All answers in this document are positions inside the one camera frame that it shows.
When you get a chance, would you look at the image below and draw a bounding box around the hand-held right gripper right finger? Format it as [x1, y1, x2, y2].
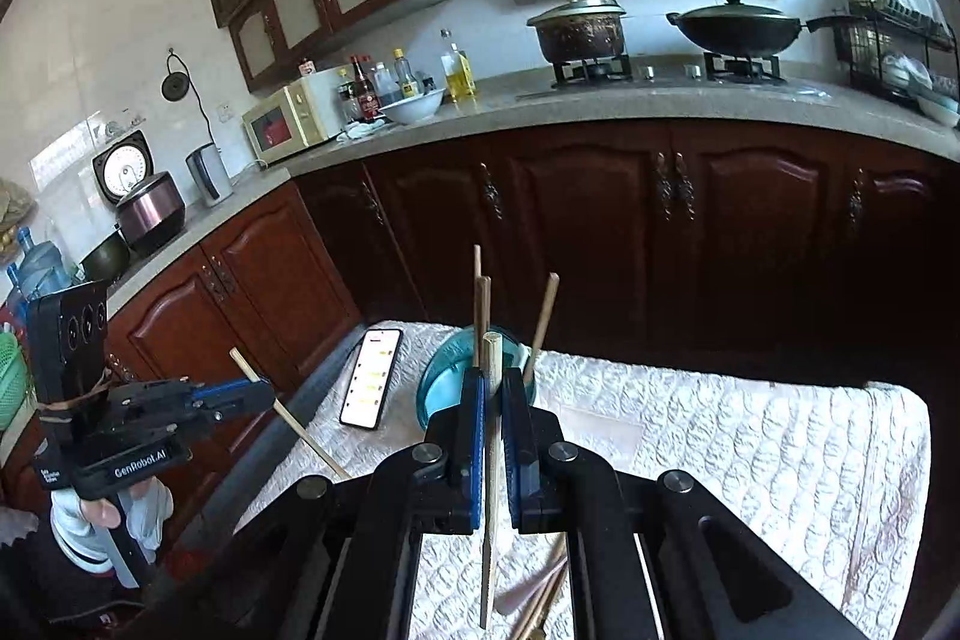
[499, 366, 871, 640]

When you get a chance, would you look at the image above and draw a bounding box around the metal pot with lid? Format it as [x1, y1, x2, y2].
[525, 0, 629, 65]

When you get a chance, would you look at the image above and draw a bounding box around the black smartphone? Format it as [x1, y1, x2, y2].
[339, 327, 404, 432]

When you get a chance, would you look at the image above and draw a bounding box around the blue glass utensil holder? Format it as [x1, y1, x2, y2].
[416, 325, 539, 435]

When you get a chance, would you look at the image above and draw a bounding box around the person's left hand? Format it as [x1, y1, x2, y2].
[81, 494, 125, 531]

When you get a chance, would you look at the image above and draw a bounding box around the green plastic basket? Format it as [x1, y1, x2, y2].
[0, 329, 35, 431]

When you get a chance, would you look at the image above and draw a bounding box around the cream microwave oven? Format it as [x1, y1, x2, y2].
[241, 70, 353, 167]

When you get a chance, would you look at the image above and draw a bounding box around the white dish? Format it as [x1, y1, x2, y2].
[916, 85, 960, 129]

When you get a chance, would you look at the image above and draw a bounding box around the pile of wooden chopsticks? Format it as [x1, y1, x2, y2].
[510, 531, 569, 640]

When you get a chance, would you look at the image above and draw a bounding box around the person's left forearm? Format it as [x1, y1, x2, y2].
[49, 490, 113, 570]

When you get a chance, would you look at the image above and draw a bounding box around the gas stove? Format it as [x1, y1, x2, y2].
[517, 51, 833, 101]

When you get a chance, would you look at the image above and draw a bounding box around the dark wooden base cabinet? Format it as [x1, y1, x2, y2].
[22, 119, 960, 536]

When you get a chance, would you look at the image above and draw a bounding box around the dark sauce bottle red label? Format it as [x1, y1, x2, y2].
[351, 53, 382, 122]

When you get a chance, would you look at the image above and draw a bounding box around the black wire dish rack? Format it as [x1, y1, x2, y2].
[829, 0, 960, 109]

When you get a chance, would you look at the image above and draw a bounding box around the sauce bottle yellow label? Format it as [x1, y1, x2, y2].
[394, 47, 421, 100]

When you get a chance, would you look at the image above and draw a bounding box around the light wooden chopstick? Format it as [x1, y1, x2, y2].
[523, 272, 560, 386]
[480, 331, 505, 630]
[475, 276, 493, 371]
[229, 347, 352, 482]

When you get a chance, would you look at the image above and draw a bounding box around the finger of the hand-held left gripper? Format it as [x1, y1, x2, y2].
[187, 376, 272, 403]
[196, 392, 277, 424]

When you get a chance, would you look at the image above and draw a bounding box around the black wok with lid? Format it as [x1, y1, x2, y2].
[666, 0, 856, 55]

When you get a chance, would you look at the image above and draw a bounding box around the grey speckled countertop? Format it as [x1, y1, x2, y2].
[105, 70, 960, 319]

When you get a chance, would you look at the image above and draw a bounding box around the yellow oil bottle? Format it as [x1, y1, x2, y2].
[439, 29, 479, 103]

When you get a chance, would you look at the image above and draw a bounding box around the blue water jug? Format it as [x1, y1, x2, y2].
[6, 227, 76, 304]

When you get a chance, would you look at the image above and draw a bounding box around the large white bowl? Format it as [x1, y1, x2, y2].
[379, 87, 447, 126]

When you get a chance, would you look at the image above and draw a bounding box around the black round hanging object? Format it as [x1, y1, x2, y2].
[161, 47, 193, 103]

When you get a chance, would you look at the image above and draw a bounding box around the small white bowl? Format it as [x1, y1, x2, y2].
[881, 53, 935, 90]

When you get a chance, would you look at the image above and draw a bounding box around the dark liquid plastic jug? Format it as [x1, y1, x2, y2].
[373, 61, 402, 109]

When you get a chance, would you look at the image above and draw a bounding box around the white cloth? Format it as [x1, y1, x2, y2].
[336, 119, 395, 145]

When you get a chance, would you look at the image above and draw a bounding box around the black pot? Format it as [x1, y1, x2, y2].
[79, 231, 130, 283]

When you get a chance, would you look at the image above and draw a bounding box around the quilted silver tablecloth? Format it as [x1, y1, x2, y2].
[232, 319, 932, 640]

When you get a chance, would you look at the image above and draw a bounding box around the silver kettle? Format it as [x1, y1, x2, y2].
[185, 143, 235, 208]

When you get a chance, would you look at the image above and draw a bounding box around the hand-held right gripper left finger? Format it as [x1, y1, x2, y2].
[255, 366, 487, 640]

